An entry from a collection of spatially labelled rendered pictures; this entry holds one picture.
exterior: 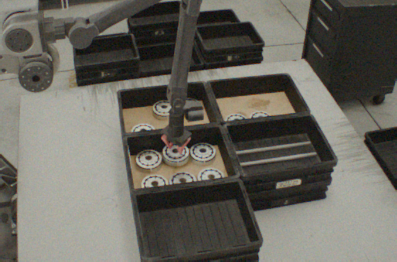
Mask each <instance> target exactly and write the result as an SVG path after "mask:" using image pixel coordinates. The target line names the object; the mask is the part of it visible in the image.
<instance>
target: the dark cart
mask: <svg viewBox="0 0 397 262"><path fill-rule="evenodd" d="M301 59H305V60H306V61H307V63H308V64H309V65H310V66H311V68H312V70H313V71H314V72H315V73H316V75H317V76H318V78H319V79H320V80H321V81H322V83H323V84H324V87H325V88H326V89H327V90H328V92H329V93H330V95H331V96H332V97H333V99H334V101H337V102H340V101H348V100H353V99H358V98H366V97H370V96H373V98H372V100H373V102H374V103H375V104H376V105H379V104H381V103H382V102H383V101H384V99H385V95H387V94H392V92H393V89H394V87H395V82H396V80H397V0H311V3H310V7H309V10H308V20H307V24H306V34H305V38H304V42H303V51H302V56H301Z"/></svg>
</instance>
